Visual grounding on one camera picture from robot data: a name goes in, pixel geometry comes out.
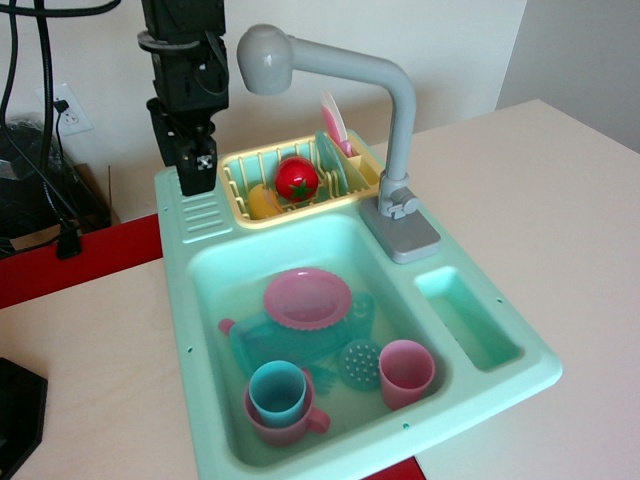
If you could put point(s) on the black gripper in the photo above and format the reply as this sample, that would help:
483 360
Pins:
191 85

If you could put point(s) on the grey toy faucet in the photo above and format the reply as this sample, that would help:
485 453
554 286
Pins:
267 58

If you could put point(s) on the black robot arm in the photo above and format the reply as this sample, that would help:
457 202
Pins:
173 19

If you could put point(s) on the orange toy plate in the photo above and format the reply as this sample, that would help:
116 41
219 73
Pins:
263 203

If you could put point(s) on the red toy tomato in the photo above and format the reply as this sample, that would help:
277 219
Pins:
296 179

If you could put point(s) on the yellow dish rack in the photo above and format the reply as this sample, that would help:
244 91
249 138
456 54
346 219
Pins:
239 172

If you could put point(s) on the teal plate in rack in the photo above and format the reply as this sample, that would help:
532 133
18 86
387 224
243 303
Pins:
330 161

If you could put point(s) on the pink white toy utensils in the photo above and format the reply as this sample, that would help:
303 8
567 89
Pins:
335 124

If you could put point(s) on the black plug on table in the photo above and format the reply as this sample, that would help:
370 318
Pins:
68 244

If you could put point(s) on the pink scalloped plate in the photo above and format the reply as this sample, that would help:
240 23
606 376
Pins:
307 299

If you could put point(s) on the teal toy tray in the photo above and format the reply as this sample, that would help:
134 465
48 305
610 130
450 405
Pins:
258 340

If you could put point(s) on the mint green toy sink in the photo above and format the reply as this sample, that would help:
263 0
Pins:
487 357

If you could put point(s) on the teal smiley spatula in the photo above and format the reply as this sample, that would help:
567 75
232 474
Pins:
361 315

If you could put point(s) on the blue toy cup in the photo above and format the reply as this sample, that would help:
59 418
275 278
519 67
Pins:
277 391

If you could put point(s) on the pink toy mug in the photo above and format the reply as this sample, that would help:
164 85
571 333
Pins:
313 420

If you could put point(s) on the teal toy fork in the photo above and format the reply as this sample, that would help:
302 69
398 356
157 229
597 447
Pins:
324 374

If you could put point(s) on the teal slotted spoon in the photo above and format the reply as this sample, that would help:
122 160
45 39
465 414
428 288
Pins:
359 365

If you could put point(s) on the black box lower left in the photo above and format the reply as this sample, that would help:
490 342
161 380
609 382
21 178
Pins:
23 406

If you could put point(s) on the pink toy cup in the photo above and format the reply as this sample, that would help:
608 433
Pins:
407 369

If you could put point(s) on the white wall outlet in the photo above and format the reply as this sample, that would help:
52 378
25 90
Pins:
69 117

